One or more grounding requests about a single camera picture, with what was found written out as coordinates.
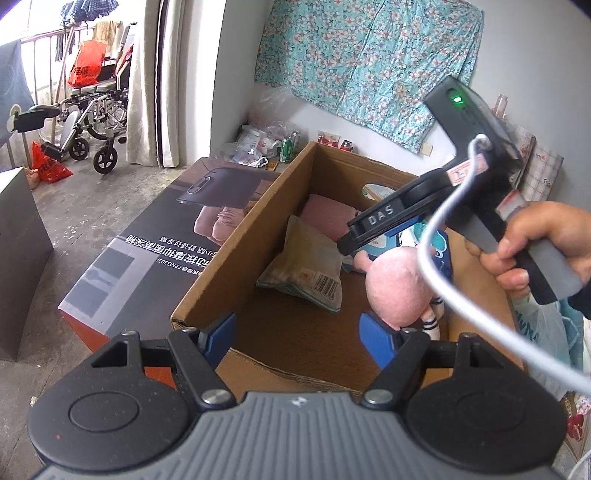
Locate pink plush doll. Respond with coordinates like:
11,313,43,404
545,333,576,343
353,246,445,341

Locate white blue wet wipes pack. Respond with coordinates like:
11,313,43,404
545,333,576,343
398,221,453,280

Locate person's right hand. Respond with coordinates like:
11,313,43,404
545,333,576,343
465,201,590,298

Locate green snack packet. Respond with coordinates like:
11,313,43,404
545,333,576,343
256,215,342,314

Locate rolled floral mats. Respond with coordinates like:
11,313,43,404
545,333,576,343
506,123,564,202

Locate brown cardboard box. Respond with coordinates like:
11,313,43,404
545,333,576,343
170,141,525,398

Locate printed appliance carton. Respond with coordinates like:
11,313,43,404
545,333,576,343
58,156,282,354

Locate white FamilyMart plastic bag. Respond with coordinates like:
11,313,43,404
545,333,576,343
511,295,590,376

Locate wheelchair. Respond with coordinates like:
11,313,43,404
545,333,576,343
8,22,137,175

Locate red plastic bag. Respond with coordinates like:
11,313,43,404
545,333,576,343
68,40,107,89

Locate white cable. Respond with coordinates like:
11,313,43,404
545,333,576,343
417,133,591,398

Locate floral teal wall quilt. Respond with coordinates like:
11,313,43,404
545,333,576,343
254,0,484,153

